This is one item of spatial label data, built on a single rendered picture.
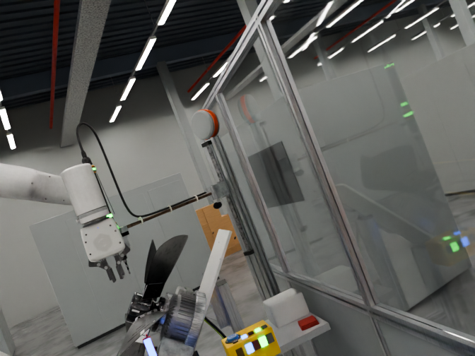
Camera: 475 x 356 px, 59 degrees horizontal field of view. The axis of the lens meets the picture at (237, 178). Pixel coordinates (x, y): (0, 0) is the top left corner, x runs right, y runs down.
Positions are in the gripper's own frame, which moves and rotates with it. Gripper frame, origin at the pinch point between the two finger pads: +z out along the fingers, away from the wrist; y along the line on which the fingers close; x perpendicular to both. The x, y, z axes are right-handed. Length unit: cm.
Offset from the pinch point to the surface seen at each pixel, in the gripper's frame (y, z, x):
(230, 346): 22.9, 35.9, 9.9
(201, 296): 23, 28, 55
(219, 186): 52, -12, 83
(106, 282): -77, 67, 599
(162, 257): 14, 6, 48
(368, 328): 70, 53, 15
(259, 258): 59, 29, 87
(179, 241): 23, 3, 52
